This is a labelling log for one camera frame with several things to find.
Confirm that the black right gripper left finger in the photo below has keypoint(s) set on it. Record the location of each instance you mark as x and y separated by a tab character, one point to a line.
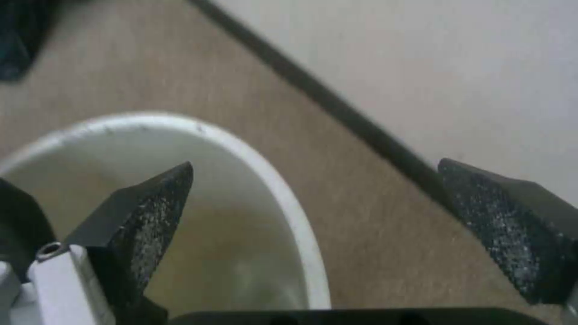
135	220

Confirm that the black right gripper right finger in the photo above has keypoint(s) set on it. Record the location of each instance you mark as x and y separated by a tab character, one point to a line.
510	223

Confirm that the white round trash bin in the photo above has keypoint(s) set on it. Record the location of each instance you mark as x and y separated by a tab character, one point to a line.
235	189

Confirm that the black trash bag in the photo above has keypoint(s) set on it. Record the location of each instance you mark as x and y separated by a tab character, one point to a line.
16	37

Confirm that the dark baseboard strip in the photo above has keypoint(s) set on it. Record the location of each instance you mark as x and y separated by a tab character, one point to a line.
325	88

